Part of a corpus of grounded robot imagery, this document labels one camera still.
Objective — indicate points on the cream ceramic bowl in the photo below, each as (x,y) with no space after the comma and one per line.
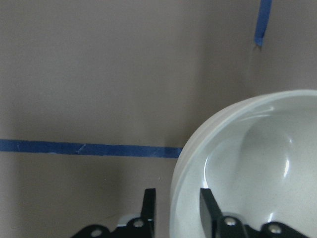
(259,159)

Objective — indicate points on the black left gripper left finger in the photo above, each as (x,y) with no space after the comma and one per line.
(142,226)

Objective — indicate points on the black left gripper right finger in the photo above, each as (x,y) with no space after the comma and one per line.
(217,225)

